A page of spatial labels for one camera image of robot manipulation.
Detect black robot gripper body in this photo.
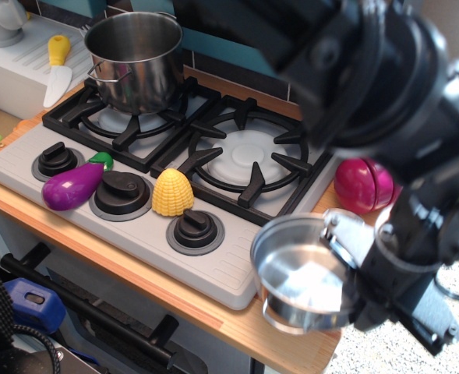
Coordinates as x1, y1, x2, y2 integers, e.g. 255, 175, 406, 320
322, 208, 459, 355

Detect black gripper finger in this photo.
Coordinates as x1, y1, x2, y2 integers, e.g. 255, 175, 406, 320
354, 301, 392, 332

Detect small shallow steel pot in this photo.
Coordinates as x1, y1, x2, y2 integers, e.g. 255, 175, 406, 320
250, 213, 360, 335

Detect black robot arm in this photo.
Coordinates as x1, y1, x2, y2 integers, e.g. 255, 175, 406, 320
174, 1, 459, 355

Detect black right stove knob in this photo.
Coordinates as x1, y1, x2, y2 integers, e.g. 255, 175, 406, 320
166, 209, 225, 256

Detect black stove knob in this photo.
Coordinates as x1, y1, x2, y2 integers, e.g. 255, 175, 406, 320
31, 142, 85, 182
89, 171, 153, 222
166, 209, 225, 256

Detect grey toy stove top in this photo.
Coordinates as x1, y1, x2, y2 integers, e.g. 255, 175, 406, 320
0, 83, 343, 312

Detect black middle stove knob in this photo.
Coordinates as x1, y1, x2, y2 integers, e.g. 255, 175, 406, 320
89, 171, 153, 222

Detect black left stove knob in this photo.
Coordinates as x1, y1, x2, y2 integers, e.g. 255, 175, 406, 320
31, 142, 85, 182

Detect tall steel stock pot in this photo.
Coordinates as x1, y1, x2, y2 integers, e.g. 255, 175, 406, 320
84, 12, 184, 115

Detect magenta toy radish green leaves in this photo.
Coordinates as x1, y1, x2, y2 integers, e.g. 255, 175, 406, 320
334, 158, 402, 214

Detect black right burner grate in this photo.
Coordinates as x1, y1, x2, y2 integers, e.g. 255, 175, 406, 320
150, 96, 337, 226

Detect black burner grate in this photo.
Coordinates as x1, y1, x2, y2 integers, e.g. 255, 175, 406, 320
42, 77, 221, 173
150, 96, 337, 226

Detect yellow toy corn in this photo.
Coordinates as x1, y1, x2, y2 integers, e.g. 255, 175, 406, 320
152, 168, 194, 217

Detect black left burner grate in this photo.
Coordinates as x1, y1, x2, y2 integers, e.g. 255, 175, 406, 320
42, 77, 221, 173

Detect purple toy eggplant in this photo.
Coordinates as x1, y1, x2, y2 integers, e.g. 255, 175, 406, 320
41, 152, 114, 211

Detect blue plastic clamp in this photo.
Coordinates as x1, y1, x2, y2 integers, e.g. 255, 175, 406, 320
4, 277, 66, 335

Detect white toy sink unit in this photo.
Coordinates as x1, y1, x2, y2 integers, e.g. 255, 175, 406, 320
0, 15, 92, 119

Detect grey toy faucet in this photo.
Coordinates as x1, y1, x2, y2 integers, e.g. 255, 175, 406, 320
0, 0, 28, 48

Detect black oven door handle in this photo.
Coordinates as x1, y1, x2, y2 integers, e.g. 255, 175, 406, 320
0, 243, 179, 370

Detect black braided cable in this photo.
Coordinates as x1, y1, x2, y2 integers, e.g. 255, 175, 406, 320
10, 325, 61, 374

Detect yellow handled toy knife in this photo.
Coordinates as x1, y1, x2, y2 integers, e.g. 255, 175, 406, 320
43, 34, 72, 108

